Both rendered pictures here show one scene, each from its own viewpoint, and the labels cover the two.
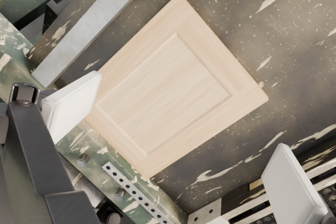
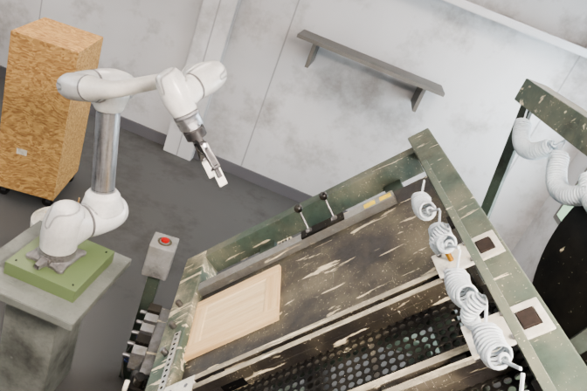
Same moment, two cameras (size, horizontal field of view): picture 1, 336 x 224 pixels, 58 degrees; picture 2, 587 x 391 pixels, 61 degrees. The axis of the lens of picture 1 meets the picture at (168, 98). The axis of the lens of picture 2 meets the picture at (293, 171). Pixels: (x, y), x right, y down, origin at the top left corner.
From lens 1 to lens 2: 1.79 m
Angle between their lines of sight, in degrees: 75
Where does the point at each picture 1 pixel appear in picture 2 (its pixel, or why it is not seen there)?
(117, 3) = (255, 260)
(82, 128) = (189, 311)
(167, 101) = (236, 311)
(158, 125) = (221, 323)
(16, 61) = (200, 276)
